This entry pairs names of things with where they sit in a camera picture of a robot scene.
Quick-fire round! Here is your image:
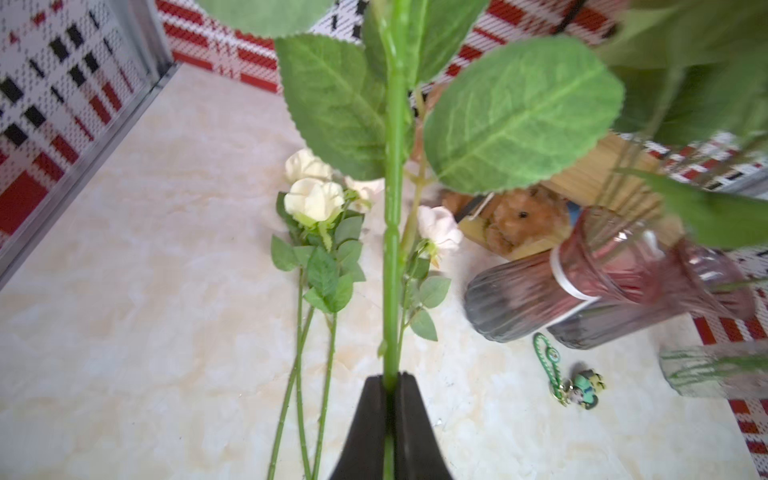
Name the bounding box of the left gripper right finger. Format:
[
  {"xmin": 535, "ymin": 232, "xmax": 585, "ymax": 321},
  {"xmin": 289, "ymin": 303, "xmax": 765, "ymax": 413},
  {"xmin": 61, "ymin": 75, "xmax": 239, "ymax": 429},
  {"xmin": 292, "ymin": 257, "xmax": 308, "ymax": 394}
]
[{"xmin": 394, "ymin": 372, "xmax": 453, "ymax": 480}]

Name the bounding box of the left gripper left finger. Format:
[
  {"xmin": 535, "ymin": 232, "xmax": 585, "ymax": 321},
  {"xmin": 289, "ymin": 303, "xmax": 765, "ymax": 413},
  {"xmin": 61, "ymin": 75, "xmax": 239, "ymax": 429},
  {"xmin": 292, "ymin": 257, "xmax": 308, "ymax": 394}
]
[{"xmin": 330, "ymin": 375, "xmax": 387, "ymax": 480}]

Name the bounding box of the white rose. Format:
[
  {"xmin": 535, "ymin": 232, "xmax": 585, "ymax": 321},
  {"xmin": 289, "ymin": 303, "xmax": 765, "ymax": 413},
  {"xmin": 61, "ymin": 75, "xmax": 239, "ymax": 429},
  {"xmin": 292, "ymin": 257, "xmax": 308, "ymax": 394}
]
[
  {"xmin": 285, "ymin": 148, "xmax": 333, "ymax": 183},
  {"xmin": 267, "ymin": 178, "xmax": 365, "ymax": 479}
]

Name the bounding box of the cream rose flower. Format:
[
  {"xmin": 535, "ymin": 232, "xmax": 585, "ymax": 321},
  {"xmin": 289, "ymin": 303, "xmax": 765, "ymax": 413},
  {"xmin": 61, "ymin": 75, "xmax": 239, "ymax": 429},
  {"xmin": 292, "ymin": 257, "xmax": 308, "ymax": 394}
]
[{"xmin": 202, "ymin": 1, "xmax": 624, "ymax": 390}]

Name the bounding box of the brown teddy bear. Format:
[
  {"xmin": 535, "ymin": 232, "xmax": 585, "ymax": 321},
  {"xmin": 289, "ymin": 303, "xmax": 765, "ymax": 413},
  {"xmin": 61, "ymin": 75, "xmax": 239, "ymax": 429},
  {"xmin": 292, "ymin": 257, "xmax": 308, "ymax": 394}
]
[{"xmin": 459, "ymin": 185, "xmax": 571, "ymax": 259}]

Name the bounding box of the pale pink rose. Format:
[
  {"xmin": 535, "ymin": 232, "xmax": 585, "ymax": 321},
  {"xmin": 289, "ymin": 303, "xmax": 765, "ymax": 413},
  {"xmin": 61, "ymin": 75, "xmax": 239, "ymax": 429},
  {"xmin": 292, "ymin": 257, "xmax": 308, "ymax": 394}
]
[{"xmin": 344, "ymin": 176, "xmax": 385, "ymax": 213}]

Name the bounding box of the pink ribbed glass vase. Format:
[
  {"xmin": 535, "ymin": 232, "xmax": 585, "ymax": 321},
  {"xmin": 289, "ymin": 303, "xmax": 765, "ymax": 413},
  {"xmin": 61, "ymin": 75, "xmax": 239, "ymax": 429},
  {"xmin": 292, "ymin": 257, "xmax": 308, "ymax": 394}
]
[{"xmin": 464, "ymin": 206, "xmax": 664, "ymax": 343}]

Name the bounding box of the brown ribbed glass vase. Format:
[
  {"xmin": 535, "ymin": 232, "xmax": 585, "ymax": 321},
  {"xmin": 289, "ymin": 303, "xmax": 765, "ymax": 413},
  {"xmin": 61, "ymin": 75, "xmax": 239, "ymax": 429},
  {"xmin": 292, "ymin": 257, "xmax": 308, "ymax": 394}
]
[{"xmin": 547, "ymin": 236, "xmax": 757, "ymax": 350}]

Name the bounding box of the clear glass vase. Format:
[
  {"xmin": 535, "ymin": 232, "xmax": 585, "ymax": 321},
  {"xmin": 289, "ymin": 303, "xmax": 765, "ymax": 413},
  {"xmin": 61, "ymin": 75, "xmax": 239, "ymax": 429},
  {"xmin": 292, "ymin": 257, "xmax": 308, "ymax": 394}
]
[{"xmin": 658, "ymin": 340, "xmax": 767, "ymax": 400}]

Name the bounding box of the bamboo two-tier shelf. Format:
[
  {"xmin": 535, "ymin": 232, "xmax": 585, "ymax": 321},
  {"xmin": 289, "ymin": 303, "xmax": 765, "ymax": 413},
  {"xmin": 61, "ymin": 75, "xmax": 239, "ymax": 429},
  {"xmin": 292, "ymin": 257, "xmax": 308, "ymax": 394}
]
[{"xmin": 459, "ymin": 134, "xmax": 684, "ymax": 260}]

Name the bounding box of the green keychain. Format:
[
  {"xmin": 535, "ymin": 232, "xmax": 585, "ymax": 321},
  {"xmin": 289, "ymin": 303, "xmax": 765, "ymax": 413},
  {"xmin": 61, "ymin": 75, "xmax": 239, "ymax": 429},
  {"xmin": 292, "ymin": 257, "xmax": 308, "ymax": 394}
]
[{"xmin": 532, "ymin": 332, "xmax": 607, "ymax": 411}]

